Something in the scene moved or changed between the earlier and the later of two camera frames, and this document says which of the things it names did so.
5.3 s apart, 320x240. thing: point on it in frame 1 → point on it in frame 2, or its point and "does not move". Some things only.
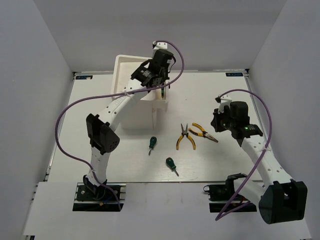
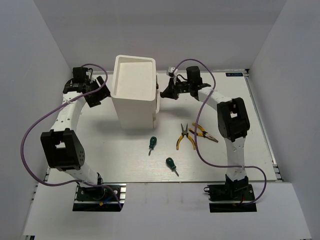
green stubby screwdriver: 153,141 does not move
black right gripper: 215,122 → 171,91
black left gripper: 166,77 → 102,93
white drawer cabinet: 142,114 does not move
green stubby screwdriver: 170,161 does not move
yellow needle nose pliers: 185,132 does not move
